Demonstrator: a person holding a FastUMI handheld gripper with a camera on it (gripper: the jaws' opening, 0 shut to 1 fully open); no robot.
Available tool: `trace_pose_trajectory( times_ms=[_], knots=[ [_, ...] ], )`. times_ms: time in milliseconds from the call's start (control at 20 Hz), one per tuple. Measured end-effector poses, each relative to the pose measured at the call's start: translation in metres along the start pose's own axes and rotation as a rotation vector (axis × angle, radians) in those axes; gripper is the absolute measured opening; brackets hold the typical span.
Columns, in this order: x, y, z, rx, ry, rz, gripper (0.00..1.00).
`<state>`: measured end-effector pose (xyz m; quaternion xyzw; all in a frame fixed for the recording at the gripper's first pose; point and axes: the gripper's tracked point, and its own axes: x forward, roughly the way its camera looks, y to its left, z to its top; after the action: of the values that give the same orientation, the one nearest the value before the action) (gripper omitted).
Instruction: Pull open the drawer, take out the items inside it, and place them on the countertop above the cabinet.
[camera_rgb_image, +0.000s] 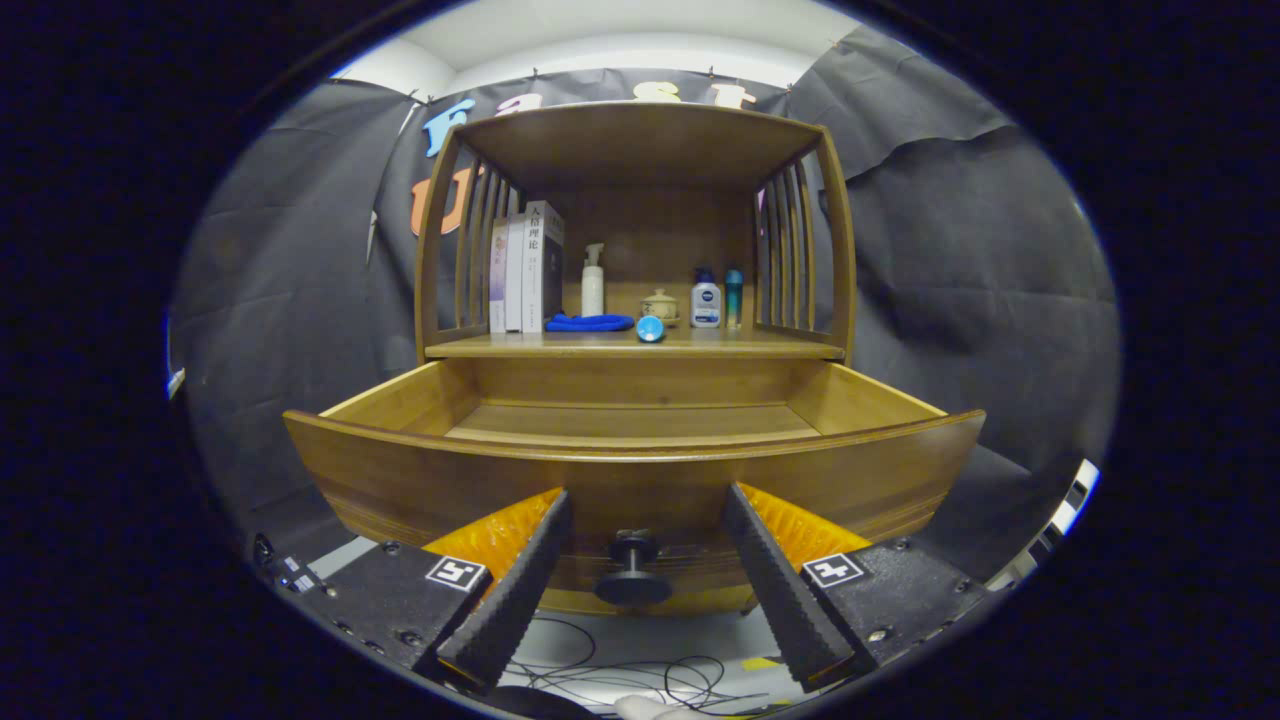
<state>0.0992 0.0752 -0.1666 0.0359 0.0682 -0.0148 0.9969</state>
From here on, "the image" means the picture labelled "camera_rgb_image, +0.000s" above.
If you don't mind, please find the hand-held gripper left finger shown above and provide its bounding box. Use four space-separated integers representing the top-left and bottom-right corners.
290 488 576 696

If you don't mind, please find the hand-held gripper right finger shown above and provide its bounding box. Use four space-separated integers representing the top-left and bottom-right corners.
722 482 991 693

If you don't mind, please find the black drawer knob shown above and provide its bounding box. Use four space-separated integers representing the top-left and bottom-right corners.
595 530 673 607

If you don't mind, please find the wooden drawer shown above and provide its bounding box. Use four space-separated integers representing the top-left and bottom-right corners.
283 358 986 617

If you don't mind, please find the wooden countertop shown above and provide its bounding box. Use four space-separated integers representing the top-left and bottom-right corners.
425 325 847 361

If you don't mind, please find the wooden cabinet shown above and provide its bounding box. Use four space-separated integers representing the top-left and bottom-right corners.
413 100 859 366

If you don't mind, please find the black floor device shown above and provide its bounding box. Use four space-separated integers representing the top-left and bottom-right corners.
250 533 337 597

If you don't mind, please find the white striped panel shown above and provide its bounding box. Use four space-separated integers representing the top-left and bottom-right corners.
1020 460 1101 573

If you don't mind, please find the white lotion bottle blue cap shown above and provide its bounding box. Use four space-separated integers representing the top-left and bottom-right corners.
690 268 723 329

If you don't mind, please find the pale purple book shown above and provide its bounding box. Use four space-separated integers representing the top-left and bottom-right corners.
489 218 510 334

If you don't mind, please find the white pump bottle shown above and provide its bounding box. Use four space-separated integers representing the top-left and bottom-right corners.
581 242 606 318

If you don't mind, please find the white book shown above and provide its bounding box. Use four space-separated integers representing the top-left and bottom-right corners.
505 213 528 333

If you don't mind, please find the book with dark portrait cover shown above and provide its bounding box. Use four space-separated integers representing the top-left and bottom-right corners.
522 200 566 334

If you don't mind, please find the tangle of black cables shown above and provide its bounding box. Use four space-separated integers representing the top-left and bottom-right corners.
500 615 781 717

